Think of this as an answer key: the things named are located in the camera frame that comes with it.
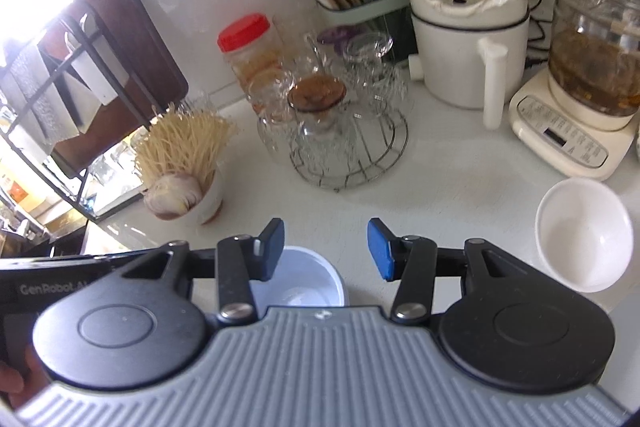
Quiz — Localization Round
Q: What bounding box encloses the black metal dish rack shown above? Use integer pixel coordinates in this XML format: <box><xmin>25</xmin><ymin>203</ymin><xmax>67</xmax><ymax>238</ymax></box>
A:
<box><xmin>0</xmin><ymin>11</ymin><xmax>157</xmax><ymax>224</ymax></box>

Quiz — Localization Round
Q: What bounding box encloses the glass kettle on cream base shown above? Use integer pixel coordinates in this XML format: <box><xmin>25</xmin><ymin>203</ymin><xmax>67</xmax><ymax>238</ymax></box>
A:
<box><xmin>508</xmin><ymin>0</ymin><xmax>640</xmax><ymax>182</ymax></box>

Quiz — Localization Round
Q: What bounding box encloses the plain white bowl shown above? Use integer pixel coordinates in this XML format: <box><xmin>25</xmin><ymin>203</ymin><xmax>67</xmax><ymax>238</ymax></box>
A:
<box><xmin>534</xmin><ymin>178</ymin><xmax>634</xmax><ymax>294</ymax></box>

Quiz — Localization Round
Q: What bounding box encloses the brown wooden cutting board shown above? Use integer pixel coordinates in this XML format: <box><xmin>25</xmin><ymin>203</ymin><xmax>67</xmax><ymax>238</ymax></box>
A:
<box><xmin>37</xmin><ymin>0</ymin><xmax>190</xmax><ymax>158</ymax></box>

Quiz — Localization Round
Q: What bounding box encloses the green chopstick holder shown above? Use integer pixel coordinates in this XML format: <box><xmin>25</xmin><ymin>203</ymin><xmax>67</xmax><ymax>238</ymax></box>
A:
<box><xmin>317</xmin><ymin>0</ymin><xmax>417</xmax><ymax>50</ymax></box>

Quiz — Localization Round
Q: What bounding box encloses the white electric cooking pot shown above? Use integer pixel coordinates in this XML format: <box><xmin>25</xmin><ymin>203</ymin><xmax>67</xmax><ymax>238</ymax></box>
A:
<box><xmin>402</xmin><ymin>0</ymin><xmax>533</xmax><ymax>131</ymax></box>

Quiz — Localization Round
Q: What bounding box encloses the person's left hand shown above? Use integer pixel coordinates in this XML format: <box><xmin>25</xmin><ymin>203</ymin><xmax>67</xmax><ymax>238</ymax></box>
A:
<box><xmin>0</xmin><ymin>349</ymin><xmax>50</xmax><ymax>409</ymax></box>

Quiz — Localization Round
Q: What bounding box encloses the group of clear glass cups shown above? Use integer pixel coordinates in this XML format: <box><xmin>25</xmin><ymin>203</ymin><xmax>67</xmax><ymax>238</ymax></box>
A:
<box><xmin>247</xmin><ymin>31</ymin><xmax>417</xmax><ymax>185</ymax></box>

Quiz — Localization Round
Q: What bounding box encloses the brown glass saucer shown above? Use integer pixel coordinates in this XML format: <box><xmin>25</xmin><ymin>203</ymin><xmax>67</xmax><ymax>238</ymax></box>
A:
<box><xmin>287</xmin><ymin>74</ymin><xmax>348</xmax><ymax>113</ymax></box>

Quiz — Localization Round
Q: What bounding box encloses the red-lidded plastic jar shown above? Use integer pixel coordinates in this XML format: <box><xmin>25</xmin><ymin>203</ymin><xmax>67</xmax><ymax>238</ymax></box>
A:
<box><xmin>217</xmin><ymin>12</ymin><xmax>287</xmax><ymax>94</ymax></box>

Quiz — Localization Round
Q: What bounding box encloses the wire cup rack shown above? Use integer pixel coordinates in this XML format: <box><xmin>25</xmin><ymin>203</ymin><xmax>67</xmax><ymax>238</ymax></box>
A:
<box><xmin>287</xmin><ymin>107</ymin><xmax>410</xmax><ymax>192</ymax></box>

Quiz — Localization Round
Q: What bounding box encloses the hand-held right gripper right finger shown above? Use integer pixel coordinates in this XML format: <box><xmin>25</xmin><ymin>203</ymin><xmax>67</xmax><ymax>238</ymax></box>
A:
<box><xmin>367</xmin><ymin>217</ymin><xmax>535</xmax><ymax>326</ymax></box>

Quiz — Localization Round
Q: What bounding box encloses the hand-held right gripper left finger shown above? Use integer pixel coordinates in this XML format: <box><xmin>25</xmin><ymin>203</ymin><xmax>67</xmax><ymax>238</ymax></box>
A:
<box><xmin>121</xmin><ymin>217</ymin><xmax>286</xmax><ymax>325</ymax></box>

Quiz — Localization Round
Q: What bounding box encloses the pink-rimmed ceramic bowl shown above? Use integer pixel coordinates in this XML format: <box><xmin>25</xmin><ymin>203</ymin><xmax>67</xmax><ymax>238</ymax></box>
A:
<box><xmin>145</xmin><ymin>166</ymin><xmax>225</xmax><ymax>228</ymax></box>

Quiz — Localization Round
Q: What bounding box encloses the grey textured cloth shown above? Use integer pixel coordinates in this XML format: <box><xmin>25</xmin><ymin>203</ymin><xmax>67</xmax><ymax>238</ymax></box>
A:
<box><xmin>9</xmin><ymin>49</ymin><xmax>68</xmax><ymax>150</ymax></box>

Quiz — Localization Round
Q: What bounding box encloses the white cup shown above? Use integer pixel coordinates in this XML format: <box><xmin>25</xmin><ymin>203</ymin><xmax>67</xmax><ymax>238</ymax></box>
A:
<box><xmin>244</xmin><ymin>245</ymin><xmax>350</xmax><ymax>309</ymax></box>

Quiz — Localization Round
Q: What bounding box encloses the cut onion piece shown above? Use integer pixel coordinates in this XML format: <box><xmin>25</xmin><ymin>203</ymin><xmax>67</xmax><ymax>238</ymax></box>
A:
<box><xmin>143</xmin><ymin>172</ymin><xmax>204</xmax><ymax>221</ymax></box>

